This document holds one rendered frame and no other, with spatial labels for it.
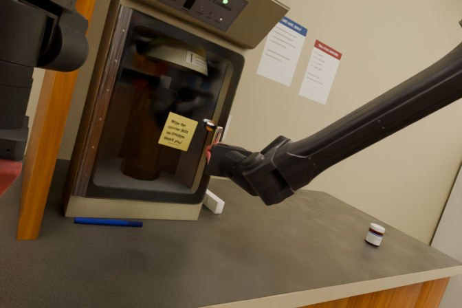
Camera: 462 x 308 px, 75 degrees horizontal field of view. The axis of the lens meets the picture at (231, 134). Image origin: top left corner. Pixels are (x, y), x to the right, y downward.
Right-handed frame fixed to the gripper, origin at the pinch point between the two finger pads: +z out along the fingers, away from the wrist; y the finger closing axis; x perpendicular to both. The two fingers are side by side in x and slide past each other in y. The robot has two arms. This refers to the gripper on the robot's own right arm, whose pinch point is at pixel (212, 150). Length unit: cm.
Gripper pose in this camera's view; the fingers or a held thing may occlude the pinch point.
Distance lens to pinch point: 72.6
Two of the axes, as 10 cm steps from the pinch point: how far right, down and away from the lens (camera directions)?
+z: -5.0, -2.6, 8.3
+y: -8.1, -1.8, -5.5
